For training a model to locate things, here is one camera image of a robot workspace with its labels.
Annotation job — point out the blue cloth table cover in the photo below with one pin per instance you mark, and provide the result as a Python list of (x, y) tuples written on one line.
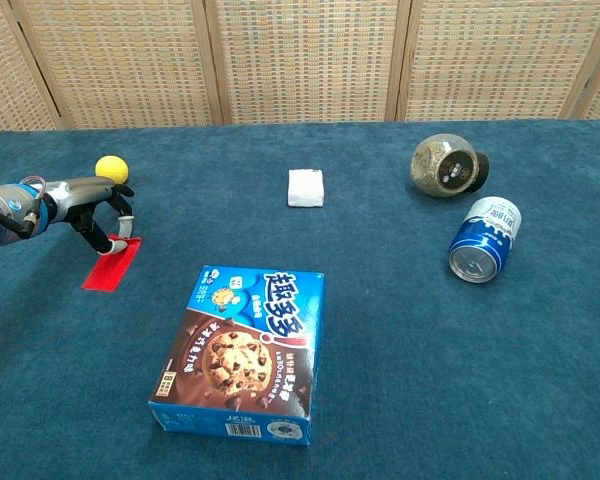
[(330, 310)]

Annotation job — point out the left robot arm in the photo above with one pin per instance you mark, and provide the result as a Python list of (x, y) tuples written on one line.
[(10, 217)]

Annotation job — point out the blue cookie box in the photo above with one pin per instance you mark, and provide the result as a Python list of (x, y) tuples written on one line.
[(250, 360)]

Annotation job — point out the blue white drink can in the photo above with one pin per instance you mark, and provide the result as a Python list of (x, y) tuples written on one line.
[(485, 240)]

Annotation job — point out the white small box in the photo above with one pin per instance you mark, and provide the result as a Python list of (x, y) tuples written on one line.
[(306, 187)]

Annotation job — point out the yellow ball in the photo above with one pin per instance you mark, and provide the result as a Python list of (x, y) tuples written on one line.
[(112, 169)]

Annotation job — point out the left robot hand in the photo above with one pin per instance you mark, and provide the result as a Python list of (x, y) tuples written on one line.
[(92, 210)]

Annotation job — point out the woven bamboo folding screen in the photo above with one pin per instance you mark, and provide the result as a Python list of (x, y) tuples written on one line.
[(300, 60)]

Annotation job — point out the red rectangular block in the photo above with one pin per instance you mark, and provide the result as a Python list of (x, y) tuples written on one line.
[(112, 262)]

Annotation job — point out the round glass spice jar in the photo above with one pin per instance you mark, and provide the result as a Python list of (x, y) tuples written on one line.
[(447, 168)]

